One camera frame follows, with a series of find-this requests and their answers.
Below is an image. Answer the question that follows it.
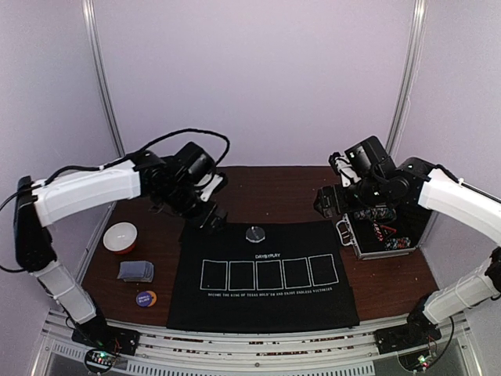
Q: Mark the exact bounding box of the white red bowl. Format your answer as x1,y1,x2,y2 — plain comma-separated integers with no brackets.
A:
103,222,138,255

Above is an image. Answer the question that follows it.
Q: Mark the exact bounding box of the poker chip row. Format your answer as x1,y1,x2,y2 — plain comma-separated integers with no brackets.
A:
384,237,412,251
353,208,396,221

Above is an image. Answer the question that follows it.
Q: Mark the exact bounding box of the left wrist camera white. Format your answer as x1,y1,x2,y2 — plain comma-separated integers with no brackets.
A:
198,173,228,202

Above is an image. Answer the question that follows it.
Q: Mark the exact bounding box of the blue small blind button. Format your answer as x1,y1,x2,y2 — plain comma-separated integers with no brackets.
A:
135,291,153,308

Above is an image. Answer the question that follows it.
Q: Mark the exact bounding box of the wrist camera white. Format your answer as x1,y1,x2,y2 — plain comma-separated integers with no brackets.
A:
328,152,360,187
198,173,228,202

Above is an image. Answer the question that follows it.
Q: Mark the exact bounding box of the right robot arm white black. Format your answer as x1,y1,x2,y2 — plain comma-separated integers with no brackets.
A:
314,136,500,354

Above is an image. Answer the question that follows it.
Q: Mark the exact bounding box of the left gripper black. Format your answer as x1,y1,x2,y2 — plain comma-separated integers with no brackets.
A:
157,180,228,237

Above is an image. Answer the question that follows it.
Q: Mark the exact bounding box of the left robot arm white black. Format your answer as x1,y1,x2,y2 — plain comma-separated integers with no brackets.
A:
13,142,228,350

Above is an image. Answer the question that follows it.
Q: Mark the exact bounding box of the aluminium frame post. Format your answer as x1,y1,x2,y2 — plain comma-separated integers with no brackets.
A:
386,0,427,158
81,0,126,157

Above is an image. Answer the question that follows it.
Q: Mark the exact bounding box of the right aluminium frame post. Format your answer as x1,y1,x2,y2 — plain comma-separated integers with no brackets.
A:
386,0,427,158

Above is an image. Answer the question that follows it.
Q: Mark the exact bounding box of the poker chip row upper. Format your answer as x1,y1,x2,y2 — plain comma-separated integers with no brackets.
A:
353,208,396,221

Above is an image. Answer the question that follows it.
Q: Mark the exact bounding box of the black poker cloth mat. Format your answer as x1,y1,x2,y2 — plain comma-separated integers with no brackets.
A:
166,221,360,334

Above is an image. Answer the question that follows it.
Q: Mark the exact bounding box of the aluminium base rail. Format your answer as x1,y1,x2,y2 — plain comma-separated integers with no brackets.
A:
31,305,482,376

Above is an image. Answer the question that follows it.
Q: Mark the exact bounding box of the poker chip row lower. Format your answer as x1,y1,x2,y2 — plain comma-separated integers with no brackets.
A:
384,237,412,251

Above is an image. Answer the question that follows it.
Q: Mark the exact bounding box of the grey playing card deck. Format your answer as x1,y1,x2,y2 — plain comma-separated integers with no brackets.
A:
117,261,154,283

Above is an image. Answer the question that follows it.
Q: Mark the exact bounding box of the aluminium poker chip case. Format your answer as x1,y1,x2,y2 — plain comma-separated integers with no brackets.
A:
336,204,436,259

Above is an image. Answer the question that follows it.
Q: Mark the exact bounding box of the orange big blind button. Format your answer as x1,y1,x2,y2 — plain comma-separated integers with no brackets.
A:
150,291,157,306

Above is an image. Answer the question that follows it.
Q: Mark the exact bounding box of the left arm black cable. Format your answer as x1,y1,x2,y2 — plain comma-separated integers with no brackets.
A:
0,127,231,274

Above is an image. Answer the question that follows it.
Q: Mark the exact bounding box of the clear round dealer button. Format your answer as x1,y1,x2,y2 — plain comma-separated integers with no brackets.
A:
245,226,265,244

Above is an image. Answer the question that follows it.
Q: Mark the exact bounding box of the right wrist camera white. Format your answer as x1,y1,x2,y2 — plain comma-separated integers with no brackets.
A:
328,152,360,187

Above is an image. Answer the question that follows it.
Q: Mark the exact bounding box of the left aluminium frame post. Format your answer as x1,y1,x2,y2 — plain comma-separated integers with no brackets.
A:
81,0,126,157

